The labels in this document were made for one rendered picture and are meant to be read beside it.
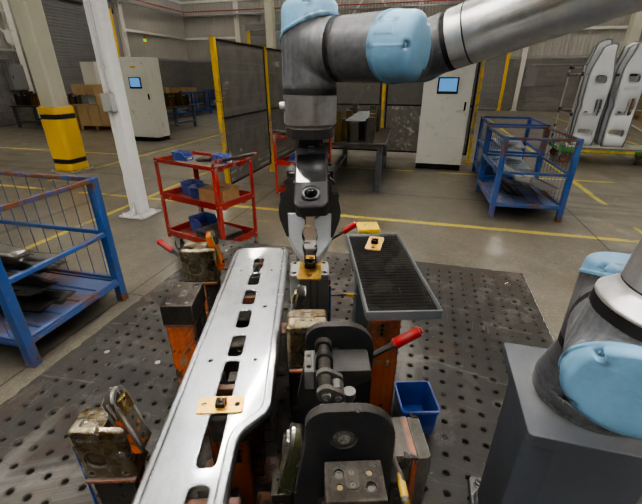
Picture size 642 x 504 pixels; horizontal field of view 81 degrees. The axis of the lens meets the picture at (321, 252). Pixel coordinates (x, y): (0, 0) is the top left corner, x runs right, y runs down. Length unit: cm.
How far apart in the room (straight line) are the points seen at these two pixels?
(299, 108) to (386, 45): 14
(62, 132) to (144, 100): 373
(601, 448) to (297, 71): 63
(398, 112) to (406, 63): 762
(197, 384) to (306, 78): 59
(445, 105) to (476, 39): 668
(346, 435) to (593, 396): 27
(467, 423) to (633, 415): 72
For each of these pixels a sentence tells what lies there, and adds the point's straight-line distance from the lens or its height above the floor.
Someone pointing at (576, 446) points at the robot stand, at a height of 110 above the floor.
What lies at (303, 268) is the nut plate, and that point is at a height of 126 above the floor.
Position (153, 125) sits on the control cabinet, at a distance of 1120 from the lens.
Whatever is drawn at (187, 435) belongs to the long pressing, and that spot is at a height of 100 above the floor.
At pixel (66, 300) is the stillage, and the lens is 311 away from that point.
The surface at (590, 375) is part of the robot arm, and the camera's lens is 47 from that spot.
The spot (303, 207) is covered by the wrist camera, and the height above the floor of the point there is 139.
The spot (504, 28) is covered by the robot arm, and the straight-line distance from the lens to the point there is 56.
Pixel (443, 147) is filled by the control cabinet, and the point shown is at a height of 40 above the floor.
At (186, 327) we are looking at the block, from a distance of 104.
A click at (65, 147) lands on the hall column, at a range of 796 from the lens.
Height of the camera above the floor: 154
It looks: 25 degrees down
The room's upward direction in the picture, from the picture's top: straight up
